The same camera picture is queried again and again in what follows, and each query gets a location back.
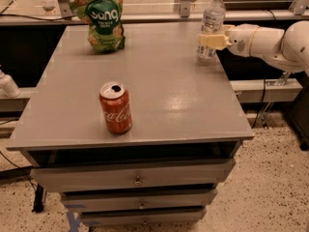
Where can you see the top grey drawer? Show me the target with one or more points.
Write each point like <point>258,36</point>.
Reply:
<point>131,176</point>

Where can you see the grey drawer cabinet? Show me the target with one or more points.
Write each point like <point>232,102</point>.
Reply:
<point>180,110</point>

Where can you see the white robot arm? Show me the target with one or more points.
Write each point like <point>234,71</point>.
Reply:
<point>285,50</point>

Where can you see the green rice chip bag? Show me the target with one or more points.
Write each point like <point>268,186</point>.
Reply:
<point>106,31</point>

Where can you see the clear plastic water bottle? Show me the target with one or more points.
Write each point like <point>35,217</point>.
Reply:
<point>212,20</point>

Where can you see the bottom grey drawer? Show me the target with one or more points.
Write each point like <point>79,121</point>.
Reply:
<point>144,217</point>

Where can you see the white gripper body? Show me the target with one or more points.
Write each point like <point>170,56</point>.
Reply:
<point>241,39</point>

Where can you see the metal frame rail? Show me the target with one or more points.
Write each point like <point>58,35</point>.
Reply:
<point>255,15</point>

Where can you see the white cylinder at left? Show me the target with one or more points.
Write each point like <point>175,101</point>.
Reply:
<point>8,85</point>

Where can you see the grey drawer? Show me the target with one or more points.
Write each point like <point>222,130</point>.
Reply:
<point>170,198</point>
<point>131,176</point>
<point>144,217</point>

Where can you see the middle grey drawer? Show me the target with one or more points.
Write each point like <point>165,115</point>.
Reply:
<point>170,198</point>

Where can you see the red cola can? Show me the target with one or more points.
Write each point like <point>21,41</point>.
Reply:
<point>114,101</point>

